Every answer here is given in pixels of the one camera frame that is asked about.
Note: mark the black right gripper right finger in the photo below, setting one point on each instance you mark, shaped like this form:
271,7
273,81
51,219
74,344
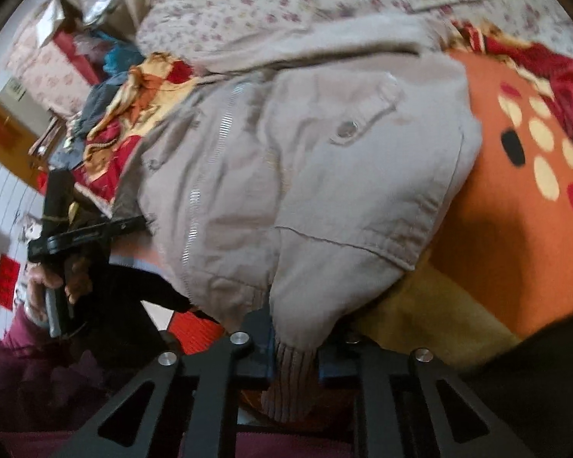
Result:
414,405

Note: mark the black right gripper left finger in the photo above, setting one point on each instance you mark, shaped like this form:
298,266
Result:
182,406

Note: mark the beige zip jacket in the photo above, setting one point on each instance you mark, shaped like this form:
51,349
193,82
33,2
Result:
306,172

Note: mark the maroon sleeve forearm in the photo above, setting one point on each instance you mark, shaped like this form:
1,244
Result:
50,388

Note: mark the person's left hand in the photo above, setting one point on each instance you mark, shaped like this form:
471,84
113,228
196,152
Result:
41,279

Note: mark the orange patterned fleece blanket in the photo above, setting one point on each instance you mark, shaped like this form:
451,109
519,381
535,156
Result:
500,266

